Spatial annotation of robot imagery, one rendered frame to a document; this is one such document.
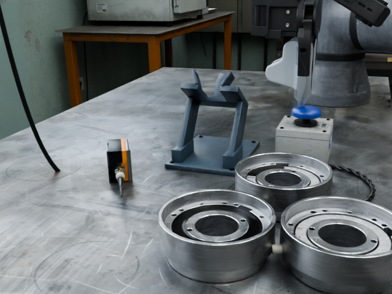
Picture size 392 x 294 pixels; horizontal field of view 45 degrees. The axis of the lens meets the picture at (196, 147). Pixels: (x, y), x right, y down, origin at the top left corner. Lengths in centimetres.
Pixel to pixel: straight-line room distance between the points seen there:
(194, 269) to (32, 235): 18
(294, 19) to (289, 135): 15
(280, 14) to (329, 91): 35
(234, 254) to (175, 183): 22
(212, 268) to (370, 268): 12
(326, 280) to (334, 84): 59
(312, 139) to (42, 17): 228
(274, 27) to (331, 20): 31
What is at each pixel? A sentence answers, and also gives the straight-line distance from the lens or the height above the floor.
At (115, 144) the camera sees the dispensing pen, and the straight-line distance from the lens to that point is 60.
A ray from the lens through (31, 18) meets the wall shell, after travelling 271.
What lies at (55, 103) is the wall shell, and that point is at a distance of 287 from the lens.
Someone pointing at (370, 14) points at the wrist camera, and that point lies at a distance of 61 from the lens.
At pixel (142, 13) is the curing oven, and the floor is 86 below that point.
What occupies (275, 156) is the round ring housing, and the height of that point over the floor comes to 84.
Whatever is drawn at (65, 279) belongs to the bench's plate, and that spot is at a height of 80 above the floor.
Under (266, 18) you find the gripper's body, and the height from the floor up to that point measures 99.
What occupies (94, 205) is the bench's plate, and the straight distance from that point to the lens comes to 55.
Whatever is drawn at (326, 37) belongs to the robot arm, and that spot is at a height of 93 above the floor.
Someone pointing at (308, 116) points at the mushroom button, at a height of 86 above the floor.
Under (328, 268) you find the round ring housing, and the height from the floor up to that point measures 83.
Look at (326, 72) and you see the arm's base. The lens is 94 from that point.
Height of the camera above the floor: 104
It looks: 20 degrees down
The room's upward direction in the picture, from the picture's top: 1 degrees counter-clockwise
